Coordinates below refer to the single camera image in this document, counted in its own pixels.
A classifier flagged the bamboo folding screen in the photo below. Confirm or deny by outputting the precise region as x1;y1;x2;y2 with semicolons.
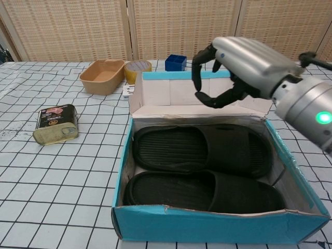
0;0;332;63

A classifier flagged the brown paper food tray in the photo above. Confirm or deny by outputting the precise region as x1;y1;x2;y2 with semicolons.
79;59;126;94

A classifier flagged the black luncheon meat can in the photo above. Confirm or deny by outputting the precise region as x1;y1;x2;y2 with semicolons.
32;104;79;146

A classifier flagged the black rubber slipper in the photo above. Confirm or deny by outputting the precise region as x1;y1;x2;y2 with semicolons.
122;170;286;215
131;123;273;179

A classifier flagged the turquoise cardboard shoe box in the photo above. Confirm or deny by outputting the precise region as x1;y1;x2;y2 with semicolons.
110;70;330;245

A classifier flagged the checked light blue tablecloth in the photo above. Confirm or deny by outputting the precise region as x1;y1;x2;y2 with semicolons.
0;59;332;249

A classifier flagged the white plug adapter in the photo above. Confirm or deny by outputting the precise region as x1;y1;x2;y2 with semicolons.
122;84;137;101

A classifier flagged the blue plastic compartment box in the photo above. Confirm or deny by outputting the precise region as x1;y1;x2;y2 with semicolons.
164;53;188;72

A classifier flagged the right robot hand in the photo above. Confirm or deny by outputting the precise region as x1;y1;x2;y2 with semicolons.
191;36;301;109

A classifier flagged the clear packing tape roll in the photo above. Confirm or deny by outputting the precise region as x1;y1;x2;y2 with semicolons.
123;60;153;85

